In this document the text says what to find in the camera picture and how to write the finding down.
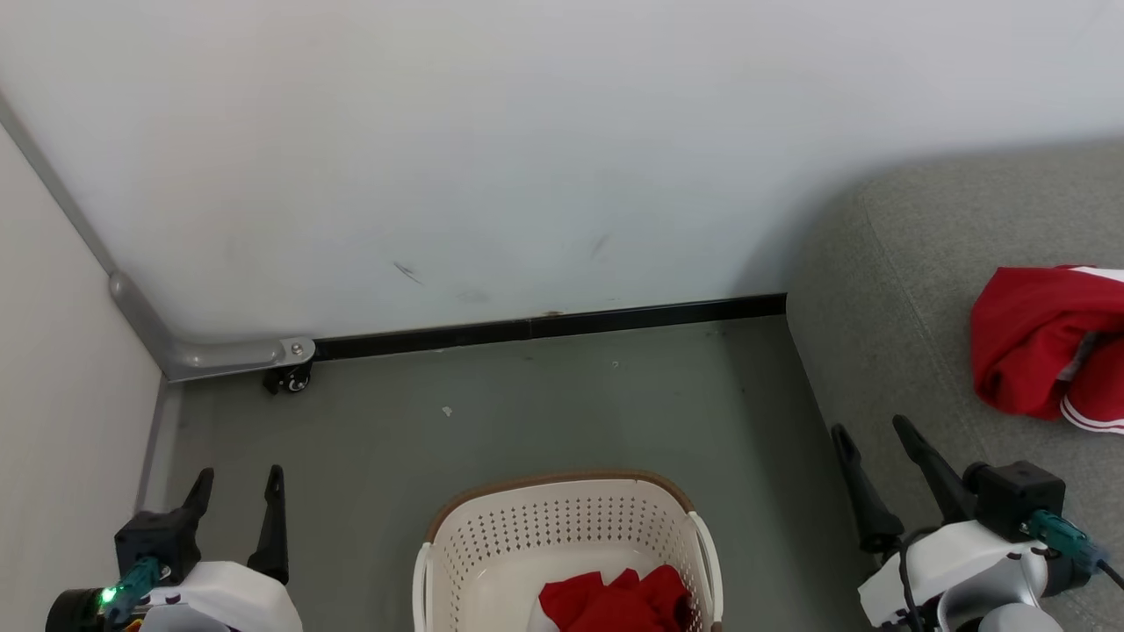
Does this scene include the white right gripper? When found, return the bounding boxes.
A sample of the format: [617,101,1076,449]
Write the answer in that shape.
[831,415,1050,628]

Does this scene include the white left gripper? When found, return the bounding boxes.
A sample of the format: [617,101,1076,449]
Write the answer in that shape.
[140,465,304,632]

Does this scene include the red garment white stripes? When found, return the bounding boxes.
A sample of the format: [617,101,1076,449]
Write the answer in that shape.
[970,263,1124,435]

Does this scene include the grey fabric sofa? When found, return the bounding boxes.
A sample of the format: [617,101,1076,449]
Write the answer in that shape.
[786,140,1124,632]

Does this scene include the black caster wheel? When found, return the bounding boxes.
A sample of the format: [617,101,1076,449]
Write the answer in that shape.
[263,362,313,394]

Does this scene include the beige partition panel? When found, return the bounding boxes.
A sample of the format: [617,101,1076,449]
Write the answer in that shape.
[0,127,165,632]

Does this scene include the cream perforated laundry basket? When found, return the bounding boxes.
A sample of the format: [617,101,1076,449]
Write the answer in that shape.
[413,470,725,632]

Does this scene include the black baseboard strip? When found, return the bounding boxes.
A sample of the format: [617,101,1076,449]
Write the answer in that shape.
[313,293,788,363]

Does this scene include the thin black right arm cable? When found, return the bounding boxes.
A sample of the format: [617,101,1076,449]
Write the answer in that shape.
[896,527,945,632]

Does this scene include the left black cable teal plug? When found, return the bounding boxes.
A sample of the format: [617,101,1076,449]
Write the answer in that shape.
[105,556,168,620]

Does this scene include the black cable teal plug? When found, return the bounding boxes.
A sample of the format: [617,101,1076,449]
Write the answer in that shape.
[1023,509,1124,589]
[105,556,168,620]

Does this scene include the right black cable teal plug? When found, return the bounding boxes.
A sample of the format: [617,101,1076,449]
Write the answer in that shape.
[1023,509,1124,589]

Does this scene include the grey metal partition frame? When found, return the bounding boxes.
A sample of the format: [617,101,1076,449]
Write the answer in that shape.
[0,92,317,514]

